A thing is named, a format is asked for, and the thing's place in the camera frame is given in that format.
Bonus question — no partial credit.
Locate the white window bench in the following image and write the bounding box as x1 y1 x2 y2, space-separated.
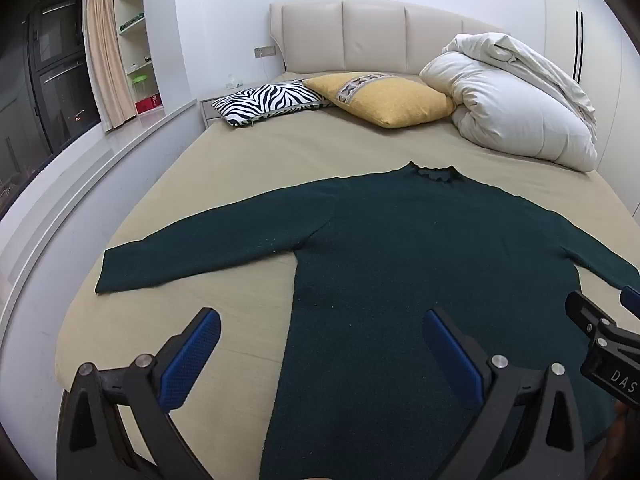
0 101 205 361

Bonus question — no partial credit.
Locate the white wall shelf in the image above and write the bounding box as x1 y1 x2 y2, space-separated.
112 0 167 122

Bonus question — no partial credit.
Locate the yellow pillow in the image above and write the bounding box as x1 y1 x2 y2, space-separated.
302 72 457 130

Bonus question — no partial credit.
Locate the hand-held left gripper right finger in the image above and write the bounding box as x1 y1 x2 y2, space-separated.
423 308 587 480

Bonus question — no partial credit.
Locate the beige curtain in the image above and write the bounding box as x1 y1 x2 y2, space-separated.
81 0 137 134

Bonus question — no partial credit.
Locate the red box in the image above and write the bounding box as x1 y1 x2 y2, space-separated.
134 94 164 116

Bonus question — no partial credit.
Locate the white folded duvet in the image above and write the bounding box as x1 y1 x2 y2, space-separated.
419 32 600 174

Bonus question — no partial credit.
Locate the zebra striped pillow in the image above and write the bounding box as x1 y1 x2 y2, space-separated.
212 80 334 129

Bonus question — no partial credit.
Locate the beige padded headboard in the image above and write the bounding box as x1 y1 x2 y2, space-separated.
269 0 508 82

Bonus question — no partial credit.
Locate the bed with beige sheet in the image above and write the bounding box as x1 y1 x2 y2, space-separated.
54 72 640 480

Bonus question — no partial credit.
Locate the dark green knit sweater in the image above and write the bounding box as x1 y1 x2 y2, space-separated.
95 161 640 480

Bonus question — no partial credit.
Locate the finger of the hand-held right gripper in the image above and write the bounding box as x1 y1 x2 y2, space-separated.
620 285 640 319
565 290 619 347

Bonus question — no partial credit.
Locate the dark framed window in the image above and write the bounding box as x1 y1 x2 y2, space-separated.
0 0 102 198

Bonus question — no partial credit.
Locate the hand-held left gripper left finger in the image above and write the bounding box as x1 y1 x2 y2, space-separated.
56 307 222 480

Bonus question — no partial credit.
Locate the white nightstand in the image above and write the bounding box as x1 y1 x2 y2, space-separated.
200 81 275 129

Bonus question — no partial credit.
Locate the white wardrobe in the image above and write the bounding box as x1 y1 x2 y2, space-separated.
541 0 640 206

